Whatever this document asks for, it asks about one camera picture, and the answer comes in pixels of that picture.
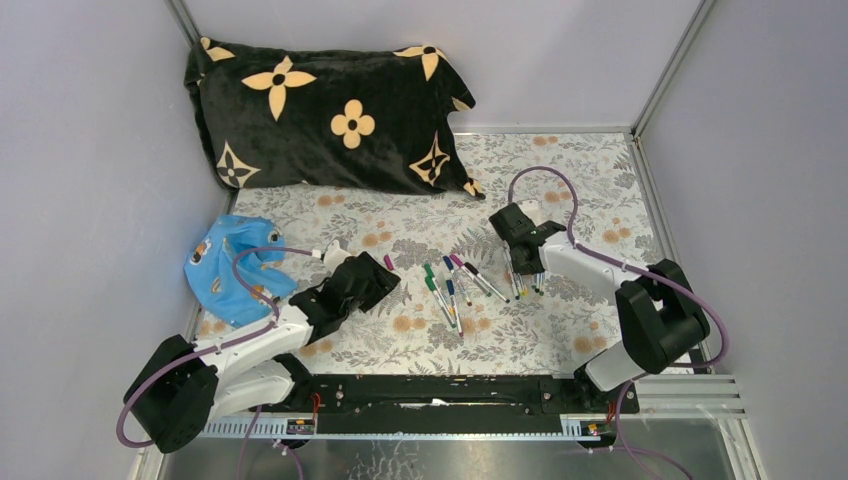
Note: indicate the black floral pillow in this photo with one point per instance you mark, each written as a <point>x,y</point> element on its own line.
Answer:
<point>374,120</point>

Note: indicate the bundle of coloured marker pens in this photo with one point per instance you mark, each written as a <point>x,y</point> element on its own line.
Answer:
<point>452,291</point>

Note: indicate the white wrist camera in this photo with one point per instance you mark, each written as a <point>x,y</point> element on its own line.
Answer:
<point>336,252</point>
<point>532,209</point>

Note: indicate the blue cartoon cloth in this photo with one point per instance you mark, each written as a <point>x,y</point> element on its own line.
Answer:
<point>236,265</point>

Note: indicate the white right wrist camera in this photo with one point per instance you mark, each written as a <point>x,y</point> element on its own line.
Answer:
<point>532,209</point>

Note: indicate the aluminium frame rail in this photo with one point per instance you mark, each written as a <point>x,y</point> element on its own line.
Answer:
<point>688,426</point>

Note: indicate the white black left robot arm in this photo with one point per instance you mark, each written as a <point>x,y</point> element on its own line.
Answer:
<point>184,386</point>

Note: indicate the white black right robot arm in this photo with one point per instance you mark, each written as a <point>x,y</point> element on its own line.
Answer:
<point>659,319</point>

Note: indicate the floral patterned table mat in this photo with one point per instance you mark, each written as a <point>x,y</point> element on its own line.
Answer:
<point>590,175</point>

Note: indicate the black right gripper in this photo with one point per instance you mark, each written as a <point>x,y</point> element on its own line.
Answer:
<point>523,271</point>

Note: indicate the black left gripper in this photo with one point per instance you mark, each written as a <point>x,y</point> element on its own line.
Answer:
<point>381,283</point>

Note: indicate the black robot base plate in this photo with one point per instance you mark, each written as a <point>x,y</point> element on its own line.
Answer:
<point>453,405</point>

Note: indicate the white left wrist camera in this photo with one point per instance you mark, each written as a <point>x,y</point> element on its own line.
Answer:
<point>336,252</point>

